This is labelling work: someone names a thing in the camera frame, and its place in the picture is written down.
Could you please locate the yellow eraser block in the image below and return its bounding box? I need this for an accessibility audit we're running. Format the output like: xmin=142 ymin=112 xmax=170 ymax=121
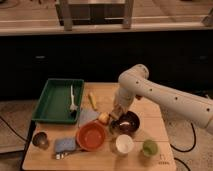
xmin=98 ymin=112 xmax=110 ymax=125

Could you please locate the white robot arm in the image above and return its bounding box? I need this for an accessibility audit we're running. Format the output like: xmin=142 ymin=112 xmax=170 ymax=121
xmin=112 ymin=64 xmax=213 ymax=135

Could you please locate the dark purple bowl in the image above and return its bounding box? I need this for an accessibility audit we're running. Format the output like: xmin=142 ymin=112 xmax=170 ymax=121
xmin=109 ymin=111 xmax=140 ymax=135

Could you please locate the red bowl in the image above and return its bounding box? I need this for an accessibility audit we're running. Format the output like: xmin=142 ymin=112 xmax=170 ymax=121
xmin=76 ymin=122 xmax=106 ymax=151

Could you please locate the brown dried food pile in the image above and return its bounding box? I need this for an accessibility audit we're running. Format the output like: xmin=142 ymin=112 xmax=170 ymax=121
xmin=135 ymin=95 xmax=143 ymax=100

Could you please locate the yellow banana-like object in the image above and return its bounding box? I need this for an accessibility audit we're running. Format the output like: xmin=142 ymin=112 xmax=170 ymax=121
xmin=88 ymin=92 xmax=98 ymax=111

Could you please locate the white cup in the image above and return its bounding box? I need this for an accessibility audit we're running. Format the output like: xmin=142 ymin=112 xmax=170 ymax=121
xmin=115 ymin=134 xmax=134 ymax=155

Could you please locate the green cup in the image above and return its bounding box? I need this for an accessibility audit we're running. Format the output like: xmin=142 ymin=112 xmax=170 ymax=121
xmin=142 ymin=139 xmax=158 ymax=157

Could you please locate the green plastic tray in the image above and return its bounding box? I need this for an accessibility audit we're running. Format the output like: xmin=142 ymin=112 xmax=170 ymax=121
xmin=32 ymin=78 xmax=84 ymax=124

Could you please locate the blue sponge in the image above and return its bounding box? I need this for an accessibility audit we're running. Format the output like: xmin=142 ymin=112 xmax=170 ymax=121
xmin=54 ymin=138 xmax=76 ymax=153

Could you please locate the metal fork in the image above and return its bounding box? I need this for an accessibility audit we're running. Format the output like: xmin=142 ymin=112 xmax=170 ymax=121
xmin=53 ymin=150 xmax=83 ymax=161

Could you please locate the small metal cup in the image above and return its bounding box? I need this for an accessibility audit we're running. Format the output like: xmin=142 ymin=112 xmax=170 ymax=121
xmin=32 ymin=132 xmax=49 ymax=150

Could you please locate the black power cable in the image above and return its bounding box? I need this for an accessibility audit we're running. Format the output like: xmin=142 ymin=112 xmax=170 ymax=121
xmin=169 ymin=122 xmax=201 ymax=171

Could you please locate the wooden chair frame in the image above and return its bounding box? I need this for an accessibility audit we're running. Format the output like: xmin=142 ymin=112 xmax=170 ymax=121
xmin=55 ymin=0 xmax=134 ymax=31

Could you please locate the black cable left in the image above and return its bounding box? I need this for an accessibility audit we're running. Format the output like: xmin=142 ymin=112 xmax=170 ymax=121
xmin=0 ymin=114 xmax=28 ymax=143

